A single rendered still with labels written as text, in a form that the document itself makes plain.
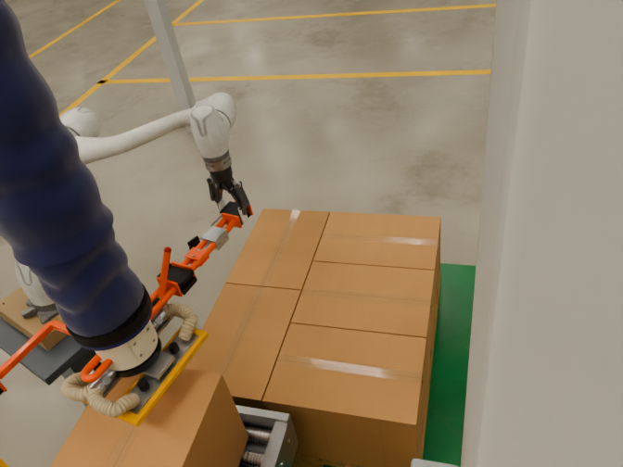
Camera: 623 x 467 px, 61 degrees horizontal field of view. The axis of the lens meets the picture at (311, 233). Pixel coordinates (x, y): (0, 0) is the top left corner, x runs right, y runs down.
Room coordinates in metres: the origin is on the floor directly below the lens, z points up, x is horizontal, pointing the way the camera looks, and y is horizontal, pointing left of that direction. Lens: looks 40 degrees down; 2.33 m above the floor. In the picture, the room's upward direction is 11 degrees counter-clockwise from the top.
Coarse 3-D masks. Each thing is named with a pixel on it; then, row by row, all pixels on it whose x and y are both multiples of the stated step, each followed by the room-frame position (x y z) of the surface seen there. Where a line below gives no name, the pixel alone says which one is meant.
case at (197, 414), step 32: (128, 384) 1.09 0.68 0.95; (192, 384) 1.04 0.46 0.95; (224, 384) 1.05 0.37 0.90; (96, 416) 0.99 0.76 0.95; (160, 416) 0.94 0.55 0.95; (192, 416) 0.92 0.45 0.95; (224, 416) 0.99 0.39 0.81; (64, 448) 0.89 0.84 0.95; (96, 448) 0.87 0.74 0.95; (128, 448) 0.86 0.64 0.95; (160, 448) 0.84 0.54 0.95; (192, 448) 0.83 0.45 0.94; (224, 448) 0.93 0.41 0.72
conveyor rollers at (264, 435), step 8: (248, 432) 1.08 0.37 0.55; (256, 432) 1.07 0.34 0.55; (264, 432) 1.07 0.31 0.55; (248, 440) 1.07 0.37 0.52; (256, 440) 1.05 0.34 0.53; (264, 440) 1.04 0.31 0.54; (248, 456) 0.99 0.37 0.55; (256, 456) 0.98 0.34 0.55; (248, 464) 0.97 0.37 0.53; (256, 464) 0.96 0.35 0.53
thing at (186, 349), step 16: (176, 336) 1.12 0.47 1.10; (192, 336) 1.10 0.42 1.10; (176, 352) 1.05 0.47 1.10; (192, 352) 1.05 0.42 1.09; (176, 368) 1.00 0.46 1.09; (144, 384) 0.94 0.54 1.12; (160, 384) 0.95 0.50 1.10; (144, 400) 0.90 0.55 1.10; (128, 416) 0.86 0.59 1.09; (144, 416) 0.86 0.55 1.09
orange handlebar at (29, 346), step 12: (228, 228) 1.47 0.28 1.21; (204, 240) 1.42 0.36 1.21; (192, 252) 1.36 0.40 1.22; (204, 252) 1.35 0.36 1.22; (192, 264) 1.31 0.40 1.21; (168, 300) 1.18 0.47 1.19; (156, 312) 1.13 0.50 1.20; (48, 324) 1.15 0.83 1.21; (60, 324) 1.14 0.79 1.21; (36, 336) 1.11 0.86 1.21; (24, 348) 1.07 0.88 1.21; (12, 360) 1.04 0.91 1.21; (96, 360) 0.98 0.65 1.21; (108, 360) 0.97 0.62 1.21; (0, 372) 1.00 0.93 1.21; (84, 372) 0.94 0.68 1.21; (96, 372) 0.94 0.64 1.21
